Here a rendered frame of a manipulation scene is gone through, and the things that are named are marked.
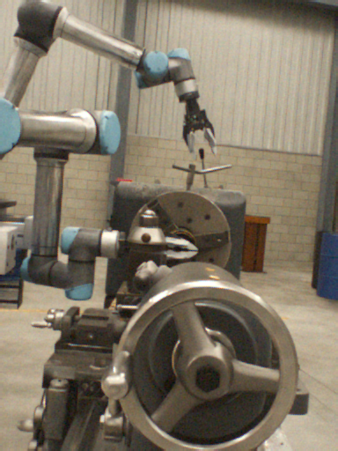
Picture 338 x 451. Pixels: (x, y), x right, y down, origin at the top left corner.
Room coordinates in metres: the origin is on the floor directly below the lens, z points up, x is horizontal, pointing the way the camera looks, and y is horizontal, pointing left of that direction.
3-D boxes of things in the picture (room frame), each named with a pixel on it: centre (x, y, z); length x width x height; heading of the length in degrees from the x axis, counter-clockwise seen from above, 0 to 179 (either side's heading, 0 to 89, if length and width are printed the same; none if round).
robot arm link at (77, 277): (1.52, 0.24, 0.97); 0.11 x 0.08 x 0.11; 65
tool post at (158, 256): (1.14, 0.04, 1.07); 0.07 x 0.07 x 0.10; 0
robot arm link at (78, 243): (1.51, 0.23, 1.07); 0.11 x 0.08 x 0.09; 89
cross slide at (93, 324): (1.13, -0.02, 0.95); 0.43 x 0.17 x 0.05; 90
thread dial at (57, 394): (0.95, 0.16, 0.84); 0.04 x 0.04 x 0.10; 0
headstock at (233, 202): (2.18, -0.02, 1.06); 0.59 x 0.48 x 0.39; 0
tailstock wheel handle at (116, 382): (0.41, 0.03, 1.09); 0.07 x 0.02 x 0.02; 0
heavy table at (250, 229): (10.71, -1.39, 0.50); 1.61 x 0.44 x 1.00; 15
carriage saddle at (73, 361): (1.08, -0.04, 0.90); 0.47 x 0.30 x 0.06; 90
